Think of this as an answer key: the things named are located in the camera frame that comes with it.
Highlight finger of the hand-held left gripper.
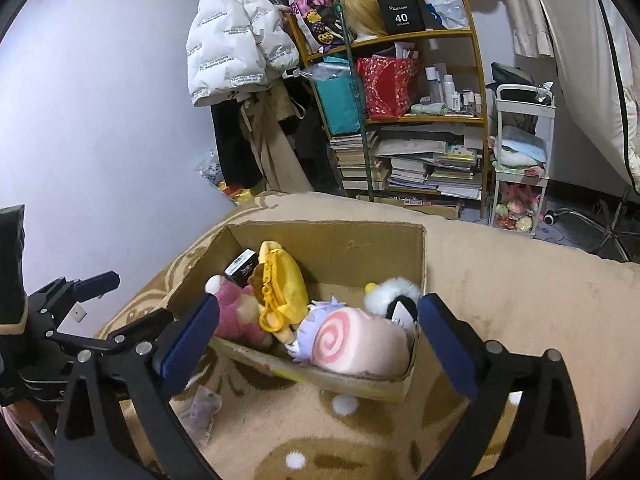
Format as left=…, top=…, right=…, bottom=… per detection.
left=52, top=308, right=174, bottom=361
left=74, top=271, right=121, bottom=303

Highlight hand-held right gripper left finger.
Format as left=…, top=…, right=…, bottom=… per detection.
left=54, top=292, right=221, bottom=480

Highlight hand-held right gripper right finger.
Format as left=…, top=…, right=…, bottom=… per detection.
left=415, top=293, right=587, bottom=480

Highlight pink plush toy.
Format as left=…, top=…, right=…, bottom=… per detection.
left=204, top=274, right=275, bottom=350

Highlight white and black fluffy plush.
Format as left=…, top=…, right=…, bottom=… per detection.
left=363, top=276, right=422, bottom=333

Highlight pink swirl roll plush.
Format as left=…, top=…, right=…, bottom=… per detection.
left=310, top=308, right=413, bottom=377

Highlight small dark box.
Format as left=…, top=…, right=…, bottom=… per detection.
left=224, top=249, right=260, bottom=288

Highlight yellow plush toy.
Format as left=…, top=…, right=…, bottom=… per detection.
left=248, top=241, right=308, bottom=333

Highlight purple-haired blindfolded plush doll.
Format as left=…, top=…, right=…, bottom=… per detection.
left=290, top=297, right=346, bottom=363

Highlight printed cardboard box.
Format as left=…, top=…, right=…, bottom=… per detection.
left=166, top=220, right=428, bottom=404

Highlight clear plastic wrapper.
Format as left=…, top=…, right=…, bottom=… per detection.
left=179, top=385, right=223, bottom=447

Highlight beige patterned blanket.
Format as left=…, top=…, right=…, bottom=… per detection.
left=92, top=190, right=640, bottom=480

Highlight long flat brown box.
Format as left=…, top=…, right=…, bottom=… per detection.
left=357, top=192, right=463, bottom=219

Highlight pile of small plush toys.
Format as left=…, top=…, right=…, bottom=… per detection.
left=495, top=182, right=543, bottom=231

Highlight plastic bag of colourful things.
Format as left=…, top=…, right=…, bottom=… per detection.
left=200, top=150, right=261, bottom=206

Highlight pile of books and papers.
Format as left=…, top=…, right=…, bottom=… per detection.
left=372, top=127, right=483, bottom=201

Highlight black hanging clothes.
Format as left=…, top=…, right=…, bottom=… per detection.
left=210, top=80, right=332, bottom=196

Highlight stack of books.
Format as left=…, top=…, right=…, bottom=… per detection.
left=329, top=131, right=391, bottom=192

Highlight folded blue and white cloths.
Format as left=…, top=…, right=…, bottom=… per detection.
left=495, top=125, right=548, bottom=168

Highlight beige coat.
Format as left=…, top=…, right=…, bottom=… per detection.
left=239, top=85, right=313, bottom=193

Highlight wooden shelf unit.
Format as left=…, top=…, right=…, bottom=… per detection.
left=287, top=0, right=488, bottom=218

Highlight white trolley cart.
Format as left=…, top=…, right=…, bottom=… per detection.
left=489, top=84, right=557, bottom=235

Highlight green pole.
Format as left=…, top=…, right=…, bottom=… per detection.
left=336, top=0, right=375, bottom=202

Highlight group of cosmetic bottles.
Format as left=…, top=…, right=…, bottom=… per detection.
left=424, top=64, right=483, bottom=115

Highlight red patterned bag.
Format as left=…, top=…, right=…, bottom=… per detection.
left=356, top=55, right=420, bottom=121

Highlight teal paper bag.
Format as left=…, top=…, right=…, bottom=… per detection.
left=311, top=57, right=363, bottom=136

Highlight white puffer jacket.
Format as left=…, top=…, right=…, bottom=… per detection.
left=186, top=0, right=301, bottom=108

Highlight cream office chair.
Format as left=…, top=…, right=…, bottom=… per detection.
left=530, top=0, right=640, bottom=262

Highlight black box with white print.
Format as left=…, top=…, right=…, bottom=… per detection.
left=376, top=0, right=426, bottom=33

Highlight cream curtain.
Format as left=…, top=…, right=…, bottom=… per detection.
left=260, top=0, right=556, bottom=58

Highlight blonde wig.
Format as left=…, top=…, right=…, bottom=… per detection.
left=340, top=0, right=388, bottom=41

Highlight clear plastic bag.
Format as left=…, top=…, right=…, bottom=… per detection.
left=410, top=0, right=471, bottom=31

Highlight pink and black printed bag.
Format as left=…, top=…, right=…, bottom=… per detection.
left=289, top=0, right=348, bottom=53

